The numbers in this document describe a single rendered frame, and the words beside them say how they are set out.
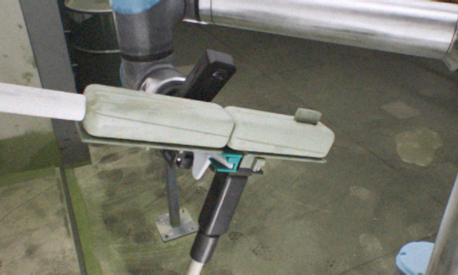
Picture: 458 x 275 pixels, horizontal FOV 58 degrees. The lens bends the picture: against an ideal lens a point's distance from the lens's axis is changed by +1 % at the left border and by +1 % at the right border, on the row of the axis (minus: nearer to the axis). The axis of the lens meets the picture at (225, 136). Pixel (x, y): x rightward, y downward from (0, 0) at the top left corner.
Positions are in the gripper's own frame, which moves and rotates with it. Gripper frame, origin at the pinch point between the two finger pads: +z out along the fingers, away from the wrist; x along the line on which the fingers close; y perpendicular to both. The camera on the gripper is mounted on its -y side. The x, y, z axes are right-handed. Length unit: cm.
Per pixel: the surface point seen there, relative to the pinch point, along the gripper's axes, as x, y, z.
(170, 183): -69, 80, -129
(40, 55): -10, 51, -211
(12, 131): -4, 101, -213
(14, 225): -8, 136, -168
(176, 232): -80, 109, -126
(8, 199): -6, 136, -193
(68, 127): -34, 94, -212
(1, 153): -1, 117, -214
